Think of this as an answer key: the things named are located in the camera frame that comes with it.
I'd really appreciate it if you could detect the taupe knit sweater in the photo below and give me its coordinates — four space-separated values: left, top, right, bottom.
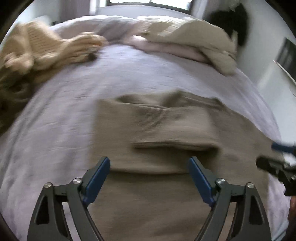
89 90 281 240

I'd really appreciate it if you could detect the bedroom window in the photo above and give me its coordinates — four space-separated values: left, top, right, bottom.
106 0 195 13

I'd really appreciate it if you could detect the lavender embossed bed blanket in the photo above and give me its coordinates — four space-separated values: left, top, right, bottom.
1 16 290 240

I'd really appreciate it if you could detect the beige quilted jacket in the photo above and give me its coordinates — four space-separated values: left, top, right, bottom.
137 16 236 75

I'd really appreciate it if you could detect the pink folded garment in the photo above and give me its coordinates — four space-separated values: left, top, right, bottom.
122 35 210 64

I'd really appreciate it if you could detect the black hanging garment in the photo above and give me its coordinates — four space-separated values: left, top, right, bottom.
208 3 249 46

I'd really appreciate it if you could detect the dark olive knit garment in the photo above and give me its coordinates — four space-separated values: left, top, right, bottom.
1 68 34 134

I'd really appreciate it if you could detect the tan knit garment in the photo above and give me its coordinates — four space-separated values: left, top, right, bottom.
1 21 108 84

